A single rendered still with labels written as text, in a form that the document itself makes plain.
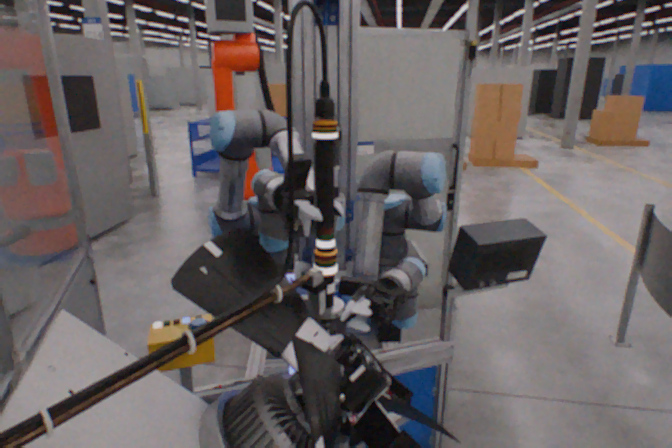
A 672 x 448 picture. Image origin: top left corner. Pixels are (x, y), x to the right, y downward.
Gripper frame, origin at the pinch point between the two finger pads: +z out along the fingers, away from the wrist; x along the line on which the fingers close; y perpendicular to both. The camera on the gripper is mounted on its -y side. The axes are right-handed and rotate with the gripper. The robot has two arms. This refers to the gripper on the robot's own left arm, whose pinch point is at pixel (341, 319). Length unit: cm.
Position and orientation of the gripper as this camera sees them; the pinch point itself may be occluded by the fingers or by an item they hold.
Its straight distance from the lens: 100.1
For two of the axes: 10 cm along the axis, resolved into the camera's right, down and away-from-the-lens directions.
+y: 8.2, 2.6, -5.2
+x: -0.8, 9.3, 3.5
